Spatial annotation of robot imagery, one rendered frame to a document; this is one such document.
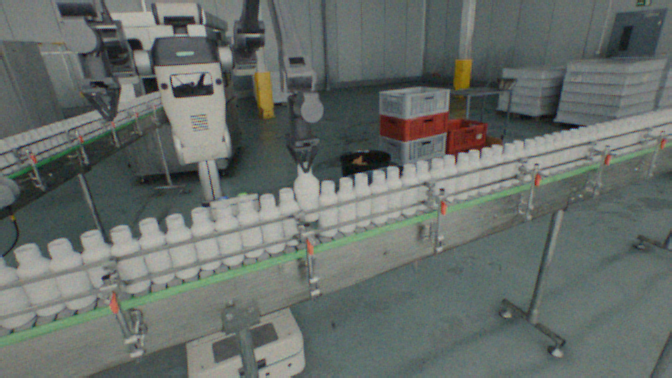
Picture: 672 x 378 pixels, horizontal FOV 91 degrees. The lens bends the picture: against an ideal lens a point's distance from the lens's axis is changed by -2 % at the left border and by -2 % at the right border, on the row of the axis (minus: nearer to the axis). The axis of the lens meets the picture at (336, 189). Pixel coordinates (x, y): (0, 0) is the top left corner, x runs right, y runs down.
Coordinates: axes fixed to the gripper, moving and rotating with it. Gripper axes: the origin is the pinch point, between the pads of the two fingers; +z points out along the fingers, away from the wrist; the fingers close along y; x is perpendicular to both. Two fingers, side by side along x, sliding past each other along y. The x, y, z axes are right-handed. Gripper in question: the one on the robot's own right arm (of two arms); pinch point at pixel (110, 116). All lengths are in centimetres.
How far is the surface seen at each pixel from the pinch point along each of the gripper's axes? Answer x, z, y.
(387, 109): 205, 44, -182
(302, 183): 42, 21, 17
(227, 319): 16, 53, 22
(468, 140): 307, 88, -170
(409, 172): 78, 24, 17
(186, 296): 7.8, 43.0, 20.8
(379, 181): 67, 25, 17
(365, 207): 62, 32, 18
